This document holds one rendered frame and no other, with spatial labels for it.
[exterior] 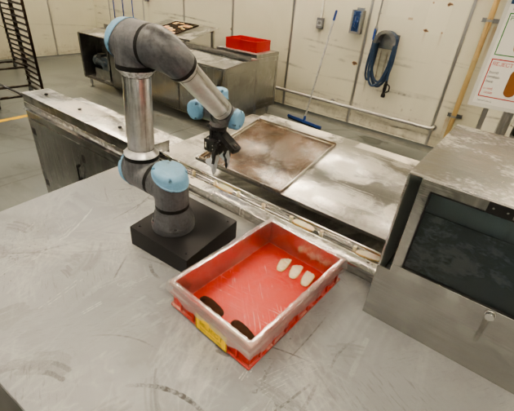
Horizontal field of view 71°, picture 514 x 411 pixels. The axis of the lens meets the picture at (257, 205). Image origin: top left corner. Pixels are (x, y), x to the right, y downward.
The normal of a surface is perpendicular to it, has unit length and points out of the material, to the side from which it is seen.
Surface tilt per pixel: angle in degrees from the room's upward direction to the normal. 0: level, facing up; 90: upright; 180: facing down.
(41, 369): 0
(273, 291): 0
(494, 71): 90
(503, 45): 90
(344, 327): 0
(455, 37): 90
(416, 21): 90
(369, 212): 10
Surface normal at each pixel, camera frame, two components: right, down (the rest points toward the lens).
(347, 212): -0.03, -0.77
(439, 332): -0.61, 0.38
